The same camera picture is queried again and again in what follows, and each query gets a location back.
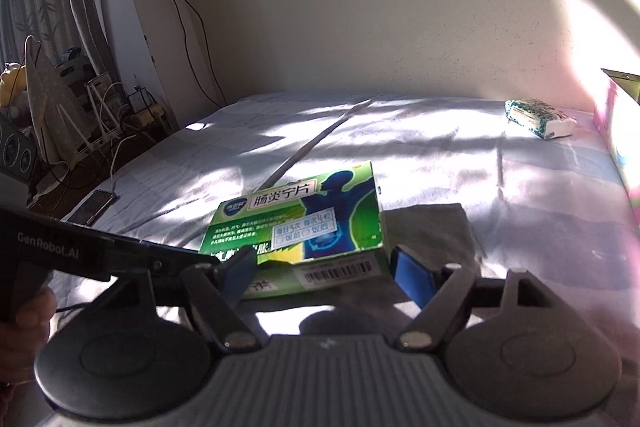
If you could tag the smartphone on bed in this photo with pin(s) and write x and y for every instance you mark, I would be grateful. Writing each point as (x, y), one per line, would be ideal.
(94, 206)

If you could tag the green medicine box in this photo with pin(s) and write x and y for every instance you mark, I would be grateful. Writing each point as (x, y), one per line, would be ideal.
(308, 235)

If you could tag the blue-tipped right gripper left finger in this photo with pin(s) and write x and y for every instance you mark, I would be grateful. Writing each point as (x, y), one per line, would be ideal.
(213, 293)

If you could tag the person's left hand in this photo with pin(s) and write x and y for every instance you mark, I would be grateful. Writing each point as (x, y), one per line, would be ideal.
(22, 340)

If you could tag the tissue pack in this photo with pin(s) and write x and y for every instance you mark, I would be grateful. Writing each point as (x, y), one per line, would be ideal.
(542, 119)

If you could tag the pink macaron biscuit tin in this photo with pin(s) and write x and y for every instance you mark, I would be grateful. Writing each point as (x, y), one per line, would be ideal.
(616, 117)

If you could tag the light bed sheet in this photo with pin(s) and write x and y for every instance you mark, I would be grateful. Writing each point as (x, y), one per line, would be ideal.
(546, 226)

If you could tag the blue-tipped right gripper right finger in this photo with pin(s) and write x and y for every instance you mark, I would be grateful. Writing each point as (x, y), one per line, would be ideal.
(443, 296)

